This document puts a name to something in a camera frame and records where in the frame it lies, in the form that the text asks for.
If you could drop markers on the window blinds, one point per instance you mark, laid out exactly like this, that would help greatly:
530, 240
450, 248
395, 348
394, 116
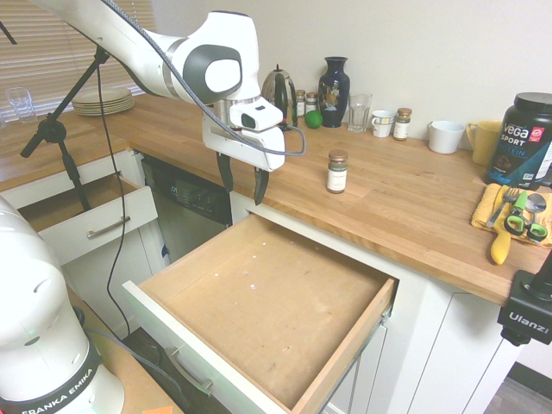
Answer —
47, 64

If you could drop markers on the metal spoon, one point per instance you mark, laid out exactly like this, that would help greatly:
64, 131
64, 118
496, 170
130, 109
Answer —
537, 202

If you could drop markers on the stack of cream plates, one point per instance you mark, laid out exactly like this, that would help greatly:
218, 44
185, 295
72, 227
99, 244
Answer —
103, 103

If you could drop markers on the spice jar with gold lid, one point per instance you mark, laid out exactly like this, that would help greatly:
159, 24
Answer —
402, 126

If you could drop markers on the white cabinet door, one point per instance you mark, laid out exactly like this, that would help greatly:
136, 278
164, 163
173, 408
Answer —
470, 353

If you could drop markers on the yellow cloth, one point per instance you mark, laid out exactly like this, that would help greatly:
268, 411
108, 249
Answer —
483, 213

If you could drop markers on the metal fork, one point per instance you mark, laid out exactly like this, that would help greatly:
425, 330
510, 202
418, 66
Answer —
500, 209

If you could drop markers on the yellow mug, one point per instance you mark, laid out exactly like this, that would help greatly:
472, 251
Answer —
485, 142

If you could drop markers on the small spice jar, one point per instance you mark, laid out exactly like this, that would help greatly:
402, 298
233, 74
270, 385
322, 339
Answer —
311, 103
300, 103

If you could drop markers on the green and black scissors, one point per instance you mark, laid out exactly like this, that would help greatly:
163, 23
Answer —
515, 222

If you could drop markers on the dark blue painted vase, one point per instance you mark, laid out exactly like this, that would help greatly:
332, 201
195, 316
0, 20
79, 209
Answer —
333, 95

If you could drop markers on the green lime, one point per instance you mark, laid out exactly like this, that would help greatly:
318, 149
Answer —
313, 120

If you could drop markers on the clear glass tumbler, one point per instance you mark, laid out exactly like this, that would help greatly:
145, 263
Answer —
360, 113

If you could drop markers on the seasoning jar with copper lid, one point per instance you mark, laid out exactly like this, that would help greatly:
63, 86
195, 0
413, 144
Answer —
336, 172

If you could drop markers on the white mug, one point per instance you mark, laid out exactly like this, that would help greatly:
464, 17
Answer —
446, 138

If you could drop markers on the black Ulanzi camera mount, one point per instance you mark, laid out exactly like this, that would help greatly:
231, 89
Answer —
524, 310

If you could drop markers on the black box on floor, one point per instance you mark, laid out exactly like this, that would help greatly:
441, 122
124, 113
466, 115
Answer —
146, 349

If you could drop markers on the orange sticky note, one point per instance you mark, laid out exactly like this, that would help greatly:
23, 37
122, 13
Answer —
159, 409

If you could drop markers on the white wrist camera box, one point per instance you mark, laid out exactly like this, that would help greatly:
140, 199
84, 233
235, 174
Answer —
259, 116

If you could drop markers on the clear drinking glass with ridges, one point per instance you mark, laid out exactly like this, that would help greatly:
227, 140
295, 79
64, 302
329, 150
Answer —
19, 103

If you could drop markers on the large open wooden drawer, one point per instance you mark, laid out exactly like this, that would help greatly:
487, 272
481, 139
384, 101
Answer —
267, 310

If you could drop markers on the black boom camera stand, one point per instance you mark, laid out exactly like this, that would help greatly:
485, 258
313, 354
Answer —
52, 129

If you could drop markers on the stainless steel kettle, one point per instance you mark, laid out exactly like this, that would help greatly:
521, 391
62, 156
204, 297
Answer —
282, 92

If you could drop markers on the black dishwasher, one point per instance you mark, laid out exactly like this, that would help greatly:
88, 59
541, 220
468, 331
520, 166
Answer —
190, 202

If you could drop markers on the small white cup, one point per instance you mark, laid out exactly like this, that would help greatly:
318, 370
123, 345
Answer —
383, 125

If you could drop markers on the black Vega protein tub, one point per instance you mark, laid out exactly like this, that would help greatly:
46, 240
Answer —
517, 146

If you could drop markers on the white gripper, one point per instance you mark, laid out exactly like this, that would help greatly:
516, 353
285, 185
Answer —
259, 148

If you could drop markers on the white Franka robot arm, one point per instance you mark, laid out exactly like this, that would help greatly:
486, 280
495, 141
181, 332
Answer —
224, 43

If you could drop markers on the small open white drawer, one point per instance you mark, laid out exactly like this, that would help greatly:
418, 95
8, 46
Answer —
108, 215

